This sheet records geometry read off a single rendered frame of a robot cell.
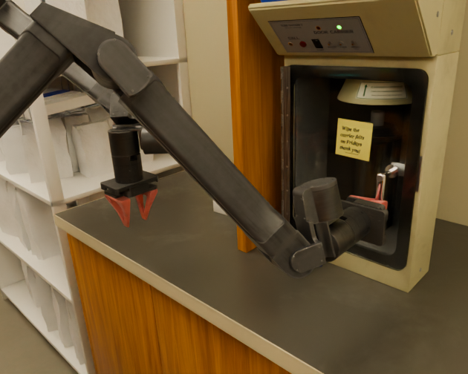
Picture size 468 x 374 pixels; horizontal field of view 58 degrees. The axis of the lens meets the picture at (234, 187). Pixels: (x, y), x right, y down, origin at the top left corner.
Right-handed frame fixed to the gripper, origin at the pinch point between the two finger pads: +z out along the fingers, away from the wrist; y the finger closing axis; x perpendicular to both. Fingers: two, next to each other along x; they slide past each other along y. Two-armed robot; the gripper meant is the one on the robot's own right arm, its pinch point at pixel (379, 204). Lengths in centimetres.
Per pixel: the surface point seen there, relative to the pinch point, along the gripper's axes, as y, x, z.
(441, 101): -5.4, -18.1, 10.6
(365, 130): 5.8, -12.6, 4.4
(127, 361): 69, 64, -23
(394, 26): -1.0, -31.6, -1.5
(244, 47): 31.5, -28.9, -1.1
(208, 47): 97, -25, 49
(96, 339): 90, 67, -23
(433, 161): -5.4, -6.7, 10.3
